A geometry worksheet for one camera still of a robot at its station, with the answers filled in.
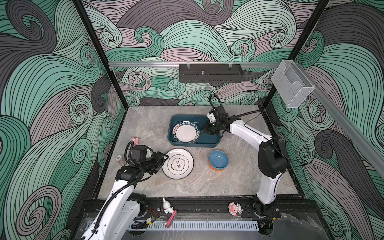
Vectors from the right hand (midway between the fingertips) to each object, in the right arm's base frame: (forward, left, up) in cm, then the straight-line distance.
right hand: (201, 129), depth 90 cm
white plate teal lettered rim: (+6, +10, -12) cm, 17 cm away
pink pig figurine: (-41, -15, -9) cm, 44 cm away
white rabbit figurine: (-40, +18, -9) cm, 45 cm away
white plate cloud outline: (-18, +13, -11) cm, 25 cm away
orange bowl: (-22, -7, -7) cm, 24 cm away
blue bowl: (-16, -10, -7) cm, 20 cm away
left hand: (-19, +19, +1) cm, 27 cm away
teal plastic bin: (-1, -3, -10) cm, 11 cm away
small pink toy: (-2, +43, -9) cm, 44 cm away
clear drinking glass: (+7, +29, -9) cm, 31 cm away
